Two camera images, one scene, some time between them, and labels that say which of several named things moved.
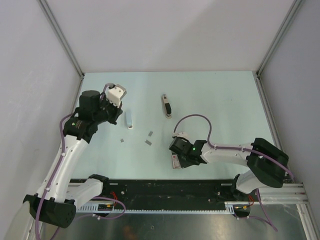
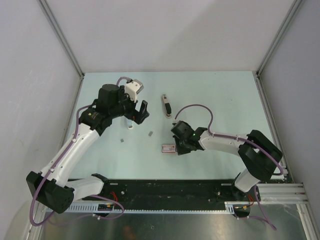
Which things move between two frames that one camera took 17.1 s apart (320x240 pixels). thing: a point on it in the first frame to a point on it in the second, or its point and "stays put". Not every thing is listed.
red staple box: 175,162 to 168,148
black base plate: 162,190 stays put
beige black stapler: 167,106 stays put
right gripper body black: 183,161 to 182,148
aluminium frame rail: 291,193 stays put
